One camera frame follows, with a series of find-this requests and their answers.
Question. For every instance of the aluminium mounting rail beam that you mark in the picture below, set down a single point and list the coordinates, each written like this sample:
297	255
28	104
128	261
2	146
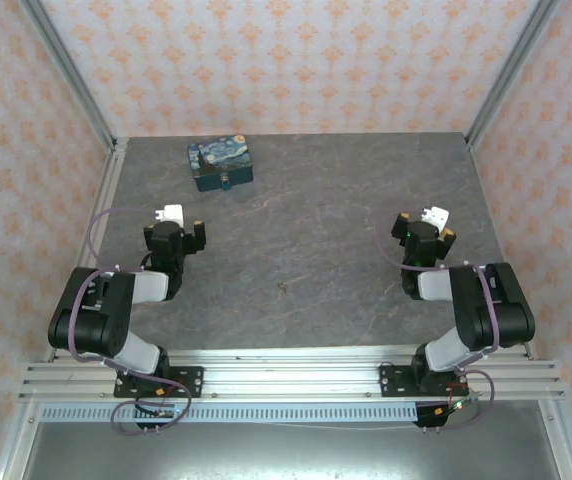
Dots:
291	375

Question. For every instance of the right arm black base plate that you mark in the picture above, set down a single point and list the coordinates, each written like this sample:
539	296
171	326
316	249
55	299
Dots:
393	382

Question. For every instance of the aluminium frame post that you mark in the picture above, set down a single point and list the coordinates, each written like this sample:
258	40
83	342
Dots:
73	80
508	75

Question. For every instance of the small metal key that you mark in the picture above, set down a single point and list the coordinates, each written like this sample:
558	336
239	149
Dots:
282	286

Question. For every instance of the starry night painted box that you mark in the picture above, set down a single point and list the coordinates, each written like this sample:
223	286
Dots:
218	155

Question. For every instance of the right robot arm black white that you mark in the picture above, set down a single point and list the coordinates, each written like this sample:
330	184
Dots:
476	310

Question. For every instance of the small circuit board with LED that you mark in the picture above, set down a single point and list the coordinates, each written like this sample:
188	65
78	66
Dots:
458	405
166	412

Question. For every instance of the grey sheet metal panel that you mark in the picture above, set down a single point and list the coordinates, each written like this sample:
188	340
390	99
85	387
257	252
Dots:
291	455

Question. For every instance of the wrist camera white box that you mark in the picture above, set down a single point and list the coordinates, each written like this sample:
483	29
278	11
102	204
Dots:
172	213
437	216

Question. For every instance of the aluminium frame strut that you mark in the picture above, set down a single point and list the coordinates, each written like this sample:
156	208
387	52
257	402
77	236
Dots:
566	445
13	445

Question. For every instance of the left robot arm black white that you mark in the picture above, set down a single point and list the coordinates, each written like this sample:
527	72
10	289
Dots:
96	310

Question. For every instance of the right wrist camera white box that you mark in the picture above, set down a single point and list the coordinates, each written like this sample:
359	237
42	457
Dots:
437	216

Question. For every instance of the aluminium side rail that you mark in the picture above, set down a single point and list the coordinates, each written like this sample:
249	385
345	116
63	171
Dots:
106	200

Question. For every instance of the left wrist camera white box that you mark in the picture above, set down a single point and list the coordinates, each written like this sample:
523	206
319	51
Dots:
172	213

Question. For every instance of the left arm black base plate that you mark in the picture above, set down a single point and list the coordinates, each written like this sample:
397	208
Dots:
191	382

